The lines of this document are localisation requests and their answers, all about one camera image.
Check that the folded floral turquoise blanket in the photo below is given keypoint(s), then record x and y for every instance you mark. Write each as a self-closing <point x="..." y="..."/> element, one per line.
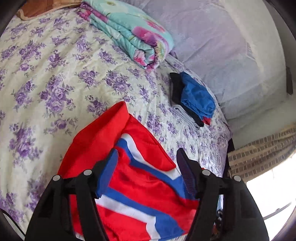
<point x="145" y="41"/>

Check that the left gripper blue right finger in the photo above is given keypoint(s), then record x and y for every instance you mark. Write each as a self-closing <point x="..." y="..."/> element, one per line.
<point x="189" y="170"/>

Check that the folded black garment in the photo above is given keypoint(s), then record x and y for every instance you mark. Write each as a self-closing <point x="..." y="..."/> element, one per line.
<point x="177" y="87"/>

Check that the white lace covered bedding pile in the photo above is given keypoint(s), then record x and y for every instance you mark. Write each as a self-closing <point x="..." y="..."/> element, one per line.
<point x="233" y="46"/>

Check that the folded red garment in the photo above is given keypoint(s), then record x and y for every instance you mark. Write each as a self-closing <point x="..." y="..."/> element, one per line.
<point x="206" y="120"/>

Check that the folded blue garment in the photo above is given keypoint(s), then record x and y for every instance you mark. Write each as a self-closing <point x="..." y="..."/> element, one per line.
<point x="196" y="97"/>

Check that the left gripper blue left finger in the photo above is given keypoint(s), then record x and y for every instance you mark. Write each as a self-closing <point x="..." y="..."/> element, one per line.
<point x="106" y="173"/>

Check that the folded grey garment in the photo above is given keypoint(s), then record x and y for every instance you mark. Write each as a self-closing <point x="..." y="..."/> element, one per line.
<point x="182" y="114"/>

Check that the red track pants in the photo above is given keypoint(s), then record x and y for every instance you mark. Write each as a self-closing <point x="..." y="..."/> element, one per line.
<point x="146" y="197"/>

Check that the brown pillow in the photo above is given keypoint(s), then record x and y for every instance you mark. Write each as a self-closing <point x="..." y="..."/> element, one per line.
<point x="35" y="8"/>

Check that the purple floral bedsheet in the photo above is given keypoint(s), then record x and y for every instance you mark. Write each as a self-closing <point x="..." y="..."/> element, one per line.
<point x="58" y="74"/>

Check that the beige checked curtain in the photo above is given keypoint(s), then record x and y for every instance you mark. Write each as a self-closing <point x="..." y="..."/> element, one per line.
<point x="260" y="156"/>

